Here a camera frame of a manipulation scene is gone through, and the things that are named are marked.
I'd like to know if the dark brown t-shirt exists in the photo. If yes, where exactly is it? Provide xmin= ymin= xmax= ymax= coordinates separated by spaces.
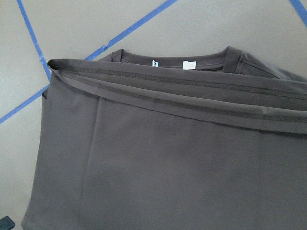
xmin=21 ymin=47 xmax=307 ymax=230

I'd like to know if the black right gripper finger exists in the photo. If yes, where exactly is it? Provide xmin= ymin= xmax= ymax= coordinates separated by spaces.
xmin=0 ymin=216 xmax=15 ymax=230

